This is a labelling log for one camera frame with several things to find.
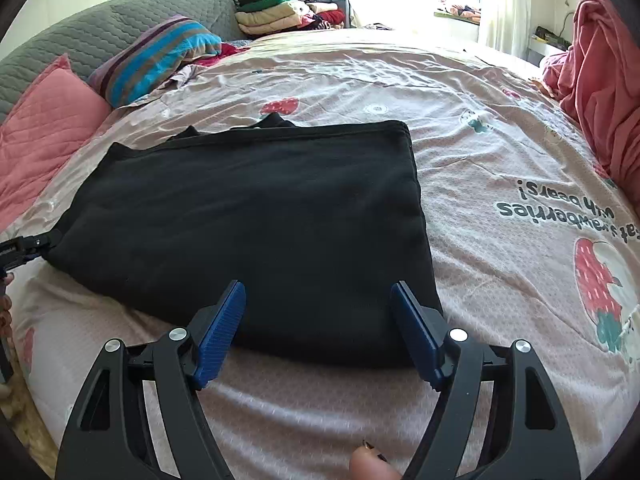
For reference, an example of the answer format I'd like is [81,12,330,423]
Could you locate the pink crumpled blanket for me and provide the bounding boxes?
[541,0,639,208]

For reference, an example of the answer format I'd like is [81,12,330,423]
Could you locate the left hand painted nails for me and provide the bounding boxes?
[0,272,14,400]

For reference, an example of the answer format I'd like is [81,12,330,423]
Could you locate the striped blue purple pillow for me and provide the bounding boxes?
[88,15,222,108]

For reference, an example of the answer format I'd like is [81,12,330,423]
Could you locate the right hand thumb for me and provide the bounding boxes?
[349,440,401,480]

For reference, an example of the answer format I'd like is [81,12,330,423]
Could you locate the pink strawberry print bedsheet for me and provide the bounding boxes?
[6,30,639,479]

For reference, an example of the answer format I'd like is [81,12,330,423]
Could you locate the stack of folded clothes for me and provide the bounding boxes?
[235,0,358,38]

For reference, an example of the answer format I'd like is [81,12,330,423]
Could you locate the white sheer curtain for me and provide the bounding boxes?
[478,0,533,58]

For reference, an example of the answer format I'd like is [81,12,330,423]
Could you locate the black sweater orange cuffs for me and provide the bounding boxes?
[46,114,439,368]

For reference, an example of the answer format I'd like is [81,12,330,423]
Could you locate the grey quilted headboard cover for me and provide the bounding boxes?
[0,0,244,119]

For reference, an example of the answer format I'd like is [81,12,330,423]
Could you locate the red crumpled garment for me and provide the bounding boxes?
[193,44,248,67]

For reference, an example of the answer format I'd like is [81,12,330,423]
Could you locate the pink quilted pillow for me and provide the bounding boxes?
[0,54,111,229]

